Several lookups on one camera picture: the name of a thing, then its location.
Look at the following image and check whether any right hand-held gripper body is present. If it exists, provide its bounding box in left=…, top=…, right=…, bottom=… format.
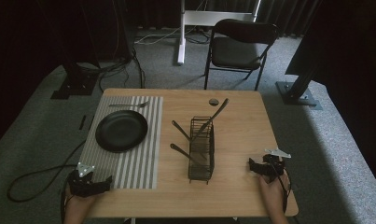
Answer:
left=258, top=147, right=292, bottom=184

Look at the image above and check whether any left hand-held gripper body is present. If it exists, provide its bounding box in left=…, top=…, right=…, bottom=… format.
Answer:
left=66, top=161, right=106, bottom=198

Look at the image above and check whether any person's left hand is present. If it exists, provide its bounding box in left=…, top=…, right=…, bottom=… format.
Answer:
left=64, top=186, right=99, bottom=216

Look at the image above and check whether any person's right hand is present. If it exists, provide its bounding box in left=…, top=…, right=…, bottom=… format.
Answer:
left=258, top=173, right=292, bottom=217

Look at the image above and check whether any grey striped placemat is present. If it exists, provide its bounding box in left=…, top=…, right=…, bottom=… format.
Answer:
left=78, top=95, right=164, bottom=190

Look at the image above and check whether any black round plate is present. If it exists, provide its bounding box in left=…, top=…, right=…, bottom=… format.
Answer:
left=94, top=109, right=149, bottom=154

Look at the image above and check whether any black floor tape strip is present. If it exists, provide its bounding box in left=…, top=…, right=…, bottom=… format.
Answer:
left=78, top=114, right=88, bottom=131

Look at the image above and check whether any black slanted stand with base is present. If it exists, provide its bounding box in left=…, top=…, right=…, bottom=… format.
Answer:
left=275, top=46, right=324, bottom=111

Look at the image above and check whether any silver fork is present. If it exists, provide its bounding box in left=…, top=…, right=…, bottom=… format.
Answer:
left=108, top=100, right=151, bottom=109

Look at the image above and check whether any black folding chair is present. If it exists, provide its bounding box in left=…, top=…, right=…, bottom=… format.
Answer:
left=202, top=18, right=280, bottom=92

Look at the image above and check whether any dark curtain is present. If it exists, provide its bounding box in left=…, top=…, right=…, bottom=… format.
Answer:
left=126, top=0, right=324, bottom=39

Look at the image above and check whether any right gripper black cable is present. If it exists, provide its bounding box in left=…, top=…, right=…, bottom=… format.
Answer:
left=269, top=154, right=293, bottom=214

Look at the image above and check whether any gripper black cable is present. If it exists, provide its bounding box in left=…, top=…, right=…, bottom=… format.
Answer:
left=269, top=154, right=293, bottom=214
left=7, top=139, right=88, bottom=203

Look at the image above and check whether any black wire cutlery rack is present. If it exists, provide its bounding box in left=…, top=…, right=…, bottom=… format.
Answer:
left=188, top=116, right=216, bottom=185

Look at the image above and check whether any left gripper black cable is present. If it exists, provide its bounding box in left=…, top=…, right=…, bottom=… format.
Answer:
left=7, top=139, right=88, bottom=203

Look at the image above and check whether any long dark-handled cutlery piece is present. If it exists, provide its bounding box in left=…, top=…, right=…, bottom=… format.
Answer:
left=192, top=97, right=230, bottom=142

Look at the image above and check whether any black stand with base plate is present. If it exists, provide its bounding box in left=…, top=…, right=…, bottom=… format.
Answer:
left=49, top=46, right=100, bottom=101

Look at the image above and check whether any black floor cable bundle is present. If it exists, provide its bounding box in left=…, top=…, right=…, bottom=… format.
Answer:
left=76, top=46, right=146, bottom=93

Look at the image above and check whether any white floor cable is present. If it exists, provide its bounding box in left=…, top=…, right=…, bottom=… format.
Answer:
left=133, top=26, right=181, bottom=46

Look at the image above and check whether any white metal stand frame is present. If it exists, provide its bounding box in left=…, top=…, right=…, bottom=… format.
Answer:
left=176, top=0, right=262, bottom=66

